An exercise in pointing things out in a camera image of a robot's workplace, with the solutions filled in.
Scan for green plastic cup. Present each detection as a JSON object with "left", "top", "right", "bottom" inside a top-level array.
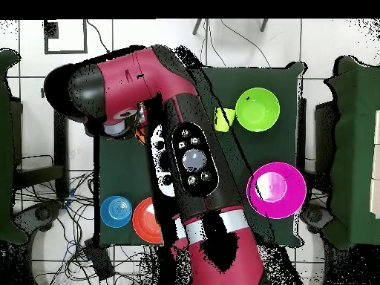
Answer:
[{"left": 214, "top": 107, "right": 236, "bottom": 133}]

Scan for green plastic bowl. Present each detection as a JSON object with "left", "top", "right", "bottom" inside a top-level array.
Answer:
[{"left": 235, "top": 87, "right": 281, "bottom": 133}]

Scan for pink plastic bowl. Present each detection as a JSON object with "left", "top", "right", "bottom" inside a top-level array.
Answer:
[{"left": 246, "top": 161, "right": 307, "bottom": 220}]

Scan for dark green table cloth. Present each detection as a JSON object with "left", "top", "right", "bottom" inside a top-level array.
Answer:
[{"left": 93, "top": 58, "right": 305, "bottom": 247}]

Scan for red-orange plastic bowl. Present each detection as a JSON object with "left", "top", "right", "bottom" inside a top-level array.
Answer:
[{"left": 131, "top": 196, "right": 164, "bottom": 245}]

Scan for blue plastic bowl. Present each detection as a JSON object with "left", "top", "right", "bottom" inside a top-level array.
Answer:
[{"left": 99, "top": 195, "right": 134, "bottom": 229}]

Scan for black metal stand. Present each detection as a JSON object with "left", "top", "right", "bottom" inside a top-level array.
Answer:
[{"left": 13, "top": 109, "right": 71, "bottom": 199}]

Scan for black floor box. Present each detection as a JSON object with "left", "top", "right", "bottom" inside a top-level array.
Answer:
[{"left": 83, "top": 237, "right": 116, "bottom": 282}]

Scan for green covered side table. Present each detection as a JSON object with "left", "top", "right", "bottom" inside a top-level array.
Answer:
[
  {"left": 321, "top": 55, "right": 380, "bottom": 250},
  {"left": 0, "top": 48, "right": 27, "bottom": 244}
]

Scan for tangled floor cables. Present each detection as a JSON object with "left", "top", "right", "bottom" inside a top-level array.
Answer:
[{"left": 13, "top": 168, "right": 161, "bottom": 285}]

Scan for black floor cable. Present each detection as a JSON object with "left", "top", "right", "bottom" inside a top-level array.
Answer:
[{"left": 85, "top": 19, "right": 111, "bottom": 54}]

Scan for black square floor frame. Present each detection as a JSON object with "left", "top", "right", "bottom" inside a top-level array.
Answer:
[{"left": 43, "top": 19, "right": 89, "bottom": 55}]

